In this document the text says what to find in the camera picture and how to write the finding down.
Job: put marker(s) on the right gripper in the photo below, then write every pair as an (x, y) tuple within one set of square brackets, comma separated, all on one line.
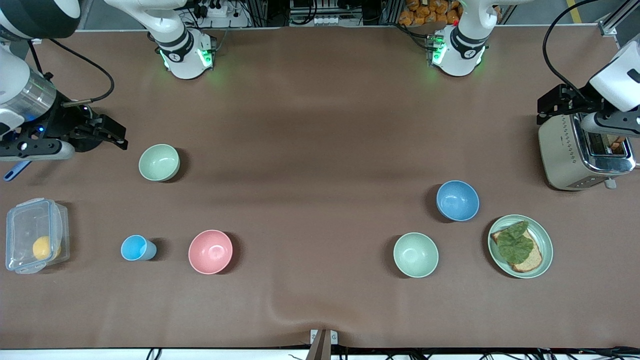
[(67, 126)]

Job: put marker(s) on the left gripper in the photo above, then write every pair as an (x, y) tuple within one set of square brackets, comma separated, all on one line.
[(575, 104)]

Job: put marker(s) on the pale green bowl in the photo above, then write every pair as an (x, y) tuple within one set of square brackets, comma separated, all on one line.
[(415, 255), (159, 162)]

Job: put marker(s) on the blue bowl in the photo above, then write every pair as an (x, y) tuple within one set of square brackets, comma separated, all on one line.
[(457, 201)]

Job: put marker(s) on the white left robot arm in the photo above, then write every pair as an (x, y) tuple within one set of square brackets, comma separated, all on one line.
[(462, 50)]

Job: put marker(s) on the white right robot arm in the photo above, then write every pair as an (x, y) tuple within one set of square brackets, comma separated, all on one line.
[(182, 60)]

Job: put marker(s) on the pink bowl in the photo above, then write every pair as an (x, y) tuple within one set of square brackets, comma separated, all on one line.
[(210, 252)]

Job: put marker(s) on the beige metal toaster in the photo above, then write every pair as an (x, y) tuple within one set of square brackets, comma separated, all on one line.
[(560, 155)]

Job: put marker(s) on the brown toast slice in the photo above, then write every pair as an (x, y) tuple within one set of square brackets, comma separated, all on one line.
[(617, 145)]

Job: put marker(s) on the light blue cup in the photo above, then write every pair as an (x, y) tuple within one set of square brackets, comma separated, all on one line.
[(135, 248)]

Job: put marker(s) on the clear plastic lidded container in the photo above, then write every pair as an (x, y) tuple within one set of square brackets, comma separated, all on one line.
[(22, 225)]

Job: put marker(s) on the yellow lemon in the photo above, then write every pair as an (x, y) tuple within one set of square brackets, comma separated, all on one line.
[(44, 248)]

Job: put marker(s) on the pale green plate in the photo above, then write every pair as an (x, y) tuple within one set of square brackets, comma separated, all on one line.
[(545, 240)]

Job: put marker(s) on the green lettuce leaf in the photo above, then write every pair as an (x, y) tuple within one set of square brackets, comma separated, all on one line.
[(515, 242)]

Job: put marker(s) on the bag of orange snacks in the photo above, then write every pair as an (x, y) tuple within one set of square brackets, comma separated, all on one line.
[(425, 12)]

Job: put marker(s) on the brown bread slice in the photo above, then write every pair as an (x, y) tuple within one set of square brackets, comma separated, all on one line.
[(531, 261)]

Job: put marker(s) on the white power strip with plugs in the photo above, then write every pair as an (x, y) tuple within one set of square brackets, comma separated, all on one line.
[(220, 12)]

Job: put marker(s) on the brown table cover cloth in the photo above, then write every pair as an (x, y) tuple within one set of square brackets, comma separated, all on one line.
[(320, 125)]

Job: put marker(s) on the long white power strip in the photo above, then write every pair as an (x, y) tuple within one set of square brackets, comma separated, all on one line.
[(337, 20)]

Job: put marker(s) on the aluminium frame profile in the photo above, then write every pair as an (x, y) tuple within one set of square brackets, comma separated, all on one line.
[(617, 17)]

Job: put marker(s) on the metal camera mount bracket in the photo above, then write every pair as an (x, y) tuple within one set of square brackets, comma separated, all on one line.
[(323, 342)]

